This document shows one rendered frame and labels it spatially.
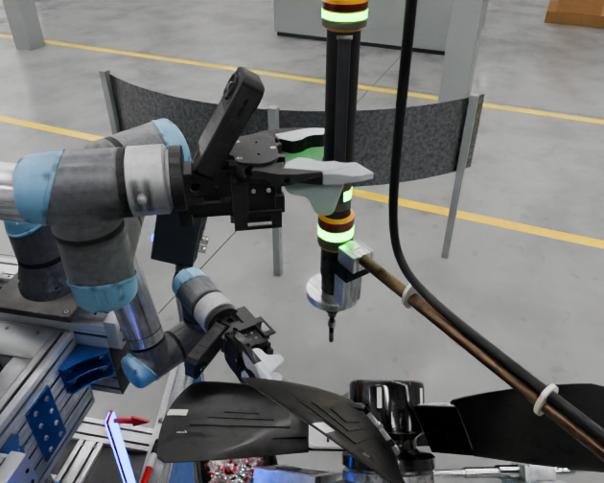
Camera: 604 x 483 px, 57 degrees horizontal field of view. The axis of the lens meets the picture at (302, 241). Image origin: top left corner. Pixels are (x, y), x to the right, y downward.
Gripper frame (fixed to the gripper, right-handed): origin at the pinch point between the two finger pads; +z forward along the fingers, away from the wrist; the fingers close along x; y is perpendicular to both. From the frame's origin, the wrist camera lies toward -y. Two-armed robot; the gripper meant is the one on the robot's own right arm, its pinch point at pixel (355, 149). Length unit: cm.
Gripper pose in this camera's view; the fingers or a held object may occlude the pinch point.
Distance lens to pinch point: 62.5
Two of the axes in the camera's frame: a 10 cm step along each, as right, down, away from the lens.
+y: 0.0, 8.2, 5.7
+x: 1.5, 5.7, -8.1
